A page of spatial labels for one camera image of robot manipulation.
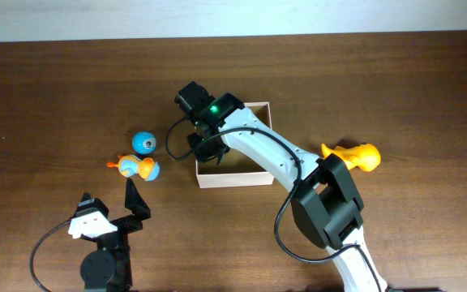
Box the yellow rubber duck toy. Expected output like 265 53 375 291
321 144 381 172

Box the blue ball toy with eye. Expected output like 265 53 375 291
131 131 157 155

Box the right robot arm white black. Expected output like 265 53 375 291
175 82 390 291

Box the white cardboard box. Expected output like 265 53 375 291
195 101 276 189

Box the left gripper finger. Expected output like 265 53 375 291
74 192 109 218
125 178 151 221

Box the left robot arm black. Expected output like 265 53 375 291
68 178 151 292

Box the orange blue duck toy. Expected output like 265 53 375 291
106 155 161 182

